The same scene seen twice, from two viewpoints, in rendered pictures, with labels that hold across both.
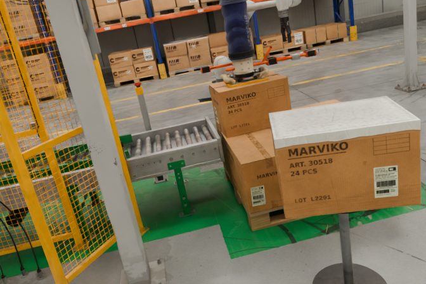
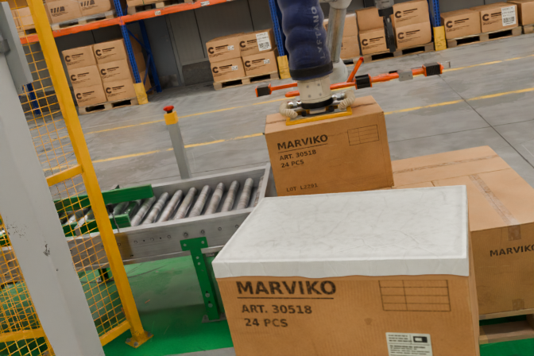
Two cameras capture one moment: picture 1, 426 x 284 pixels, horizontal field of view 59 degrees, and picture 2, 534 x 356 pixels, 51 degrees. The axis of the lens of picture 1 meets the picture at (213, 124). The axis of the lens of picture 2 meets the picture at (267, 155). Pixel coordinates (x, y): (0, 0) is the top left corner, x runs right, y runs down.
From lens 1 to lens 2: 0.81 m
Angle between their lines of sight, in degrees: 13
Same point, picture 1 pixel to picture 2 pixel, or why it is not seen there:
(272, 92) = (357, 136)
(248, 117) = (315, 175)
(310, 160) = (275, 303)
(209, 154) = not seen: hidden behind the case
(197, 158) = (226, 235)
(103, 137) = (25, 213)
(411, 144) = (453, 301)
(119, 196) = (56, 301)
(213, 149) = not seen: hidden behind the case
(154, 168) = (161, 246)
